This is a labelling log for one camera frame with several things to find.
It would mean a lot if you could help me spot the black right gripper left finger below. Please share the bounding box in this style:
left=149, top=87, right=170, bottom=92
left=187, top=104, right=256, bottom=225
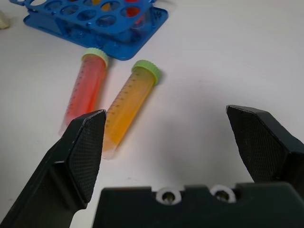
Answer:
left=0, top=109, right=107, bottom=228

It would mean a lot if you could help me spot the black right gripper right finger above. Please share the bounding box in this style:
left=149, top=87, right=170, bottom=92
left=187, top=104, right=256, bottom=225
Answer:
left=226, top=104, right=304, bottom=195

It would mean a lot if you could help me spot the red liquid tube green cap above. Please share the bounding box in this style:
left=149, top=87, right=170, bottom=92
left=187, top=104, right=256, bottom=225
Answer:
left=58, top=47, right=110, bottom=136

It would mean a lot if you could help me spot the orange liquid tube green cap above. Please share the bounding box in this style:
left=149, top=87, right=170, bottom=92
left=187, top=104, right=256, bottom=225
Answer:
left=102, top=59, right=162, bottom=160

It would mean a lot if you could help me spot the blue test tube rack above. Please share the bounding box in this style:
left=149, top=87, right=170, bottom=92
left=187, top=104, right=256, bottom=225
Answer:
left=23, top=0, right=169, bottom=61

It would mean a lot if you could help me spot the orange object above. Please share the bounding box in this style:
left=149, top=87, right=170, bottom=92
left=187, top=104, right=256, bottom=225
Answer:
left=91, top=0, right=119, bottom=12

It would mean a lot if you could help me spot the white crumpled object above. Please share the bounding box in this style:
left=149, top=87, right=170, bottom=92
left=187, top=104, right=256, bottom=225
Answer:
left=0, top=9, right=11, bottom=30

